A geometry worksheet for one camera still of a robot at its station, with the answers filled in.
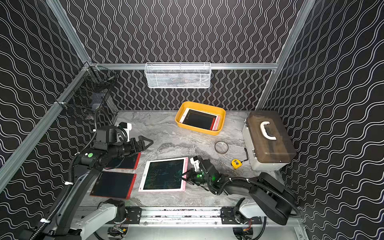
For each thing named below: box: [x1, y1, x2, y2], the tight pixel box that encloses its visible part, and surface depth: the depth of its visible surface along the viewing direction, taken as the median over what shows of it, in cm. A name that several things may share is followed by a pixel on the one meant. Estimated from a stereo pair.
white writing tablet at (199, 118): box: [179, 107, 219, 131], surface depth 119 cm
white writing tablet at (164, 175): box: [138, 157, 188, 192], surface depth 85 cm
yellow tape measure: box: [231, 159, 243, 170], surface depth 93 cm
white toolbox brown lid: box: [243, 110, 297, 171], surface depth 89 cm
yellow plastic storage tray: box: [175, 101, 226, 136], surface depth 119 cm
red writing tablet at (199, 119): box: [182, 109, 217, 131], surface depth 119 cm
